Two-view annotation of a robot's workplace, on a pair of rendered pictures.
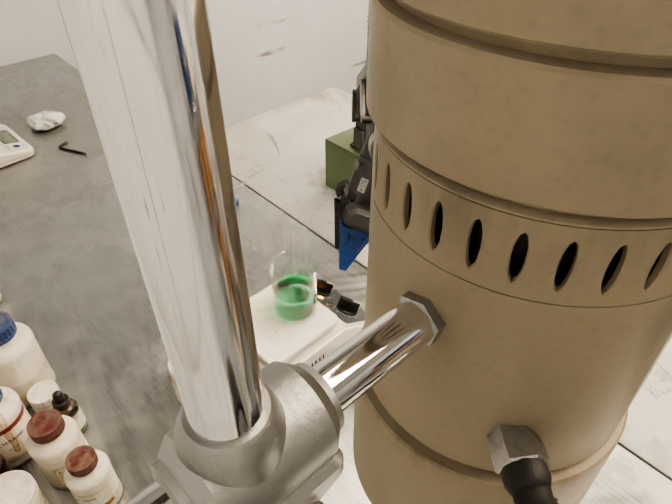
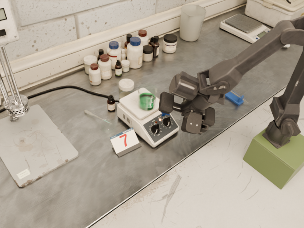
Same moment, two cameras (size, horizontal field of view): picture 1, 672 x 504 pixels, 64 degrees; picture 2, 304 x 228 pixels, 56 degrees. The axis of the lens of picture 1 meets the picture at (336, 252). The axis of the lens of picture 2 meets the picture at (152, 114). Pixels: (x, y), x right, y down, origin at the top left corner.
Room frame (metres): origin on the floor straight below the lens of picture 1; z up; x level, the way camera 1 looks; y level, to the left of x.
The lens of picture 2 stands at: (0.51, -0.68, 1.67)
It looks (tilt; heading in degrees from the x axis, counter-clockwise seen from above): 44 degrees down; 88
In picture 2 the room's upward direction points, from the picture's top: 6 degrees clockwise
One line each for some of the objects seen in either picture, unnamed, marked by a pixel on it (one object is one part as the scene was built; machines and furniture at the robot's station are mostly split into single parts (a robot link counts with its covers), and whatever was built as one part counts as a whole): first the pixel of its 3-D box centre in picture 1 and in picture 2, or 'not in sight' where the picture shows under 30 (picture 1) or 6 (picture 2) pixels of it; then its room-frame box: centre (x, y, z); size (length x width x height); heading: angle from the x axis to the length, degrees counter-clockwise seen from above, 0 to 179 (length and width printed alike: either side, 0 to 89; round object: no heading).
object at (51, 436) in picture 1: (58, 446); (105, 66); (0.34, 0.32, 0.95); 0.06 x 0.06 x 0.10
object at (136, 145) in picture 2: not in sight; (125, 141); (0.46, -0.05, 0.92); 0.09 x 0.06 x 0.04; 37
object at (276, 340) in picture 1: (279, 320); (141, 102); (0.50, 0.08, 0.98); 0.12 x 0.12 x 0.01; 45
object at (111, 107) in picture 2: not in sight; (111, 102); (0.39, 0.12, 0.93); 0.03 x 0.03 x 0.07
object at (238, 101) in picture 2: not in sight; (232, 94); (0.88, 0.24, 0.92); 0.10 x 0.03 x 0.04; 132
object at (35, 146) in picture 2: not in sight; (29, 140); (0.14, -0.07, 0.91); 0.30 x 0.20 x 0.01; 133
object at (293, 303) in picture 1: (294, 290); (146, 97); (0.52, 0.05, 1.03); 0.07 x 0.06 x 0.08; 18
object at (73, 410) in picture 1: (66, 411); (118, 67); (0.39, 0.34, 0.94); 0.03 x 0.03 x 0.08
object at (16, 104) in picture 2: not in sight; (7, 76); (0.14, -0.06, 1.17); 0.07 x 0.07 x 0.25
